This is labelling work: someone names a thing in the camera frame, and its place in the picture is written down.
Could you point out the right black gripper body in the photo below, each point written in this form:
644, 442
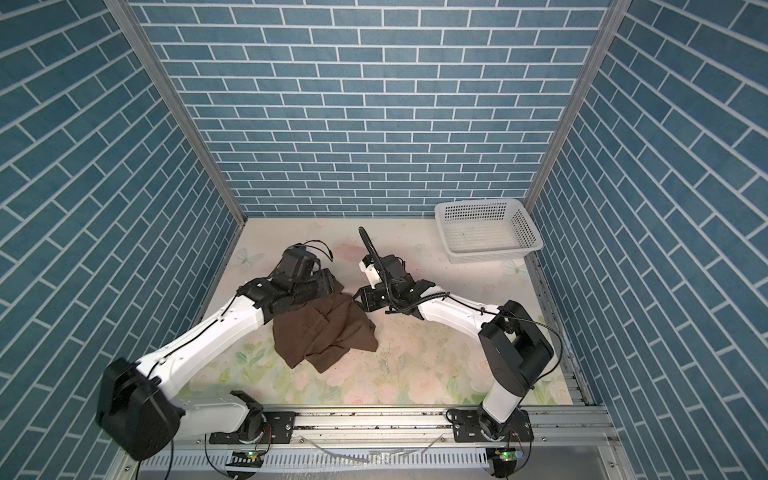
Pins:
374, 298

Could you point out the white perforated vent strip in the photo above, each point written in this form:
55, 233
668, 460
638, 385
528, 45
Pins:
315, 460

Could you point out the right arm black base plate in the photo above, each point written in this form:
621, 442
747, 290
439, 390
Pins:
474, 426

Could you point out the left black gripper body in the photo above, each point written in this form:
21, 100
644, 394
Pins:
318, 286

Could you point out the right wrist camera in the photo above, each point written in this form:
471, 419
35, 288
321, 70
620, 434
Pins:
368, 266

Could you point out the white plastic laundry basket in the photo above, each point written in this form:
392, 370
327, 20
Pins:
474, 231

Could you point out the aluminium mounting rail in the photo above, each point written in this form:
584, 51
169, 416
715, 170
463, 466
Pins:
393, 427

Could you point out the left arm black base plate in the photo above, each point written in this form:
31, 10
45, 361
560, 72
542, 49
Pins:
270, 427

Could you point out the brown trousers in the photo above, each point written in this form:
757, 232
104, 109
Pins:
323, 330

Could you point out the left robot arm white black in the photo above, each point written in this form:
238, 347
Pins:
138, 404

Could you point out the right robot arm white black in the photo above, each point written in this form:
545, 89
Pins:
515, 348

